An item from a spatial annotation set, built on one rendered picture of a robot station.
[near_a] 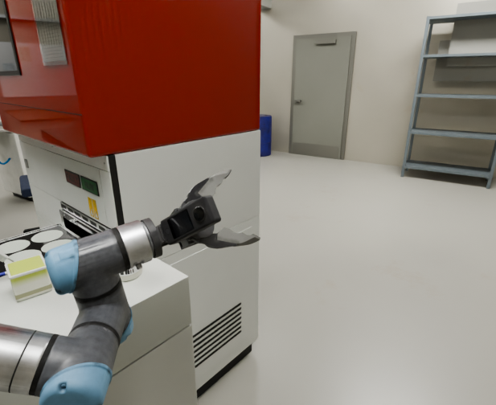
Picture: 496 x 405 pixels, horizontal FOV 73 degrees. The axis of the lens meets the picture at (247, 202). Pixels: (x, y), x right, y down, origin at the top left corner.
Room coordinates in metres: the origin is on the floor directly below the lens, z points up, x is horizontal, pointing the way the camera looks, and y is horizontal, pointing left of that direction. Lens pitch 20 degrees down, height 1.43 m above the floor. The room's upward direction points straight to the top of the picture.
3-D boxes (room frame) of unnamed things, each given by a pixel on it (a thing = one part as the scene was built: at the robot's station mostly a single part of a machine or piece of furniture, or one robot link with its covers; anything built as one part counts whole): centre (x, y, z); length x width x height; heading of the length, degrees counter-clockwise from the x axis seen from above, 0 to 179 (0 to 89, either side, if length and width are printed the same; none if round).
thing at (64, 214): (1.10, 0.58, 0.89); 0.44 x 0.02 x 0.10; 49
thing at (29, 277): (0.66, 0.50, 1.00); 0.07 x 0.07 x 0.07; 40
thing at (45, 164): (1.23, 0.71, 1.02); 0.81 x 0.03 x 0.40; 49
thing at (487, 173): (4.91, -2.99, 1.10); 1.15 x 0.49 x 2.21; 58
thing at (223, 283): (1.48, 0.48, 0.41); 0.82 x 0.70 x 0.82; 49
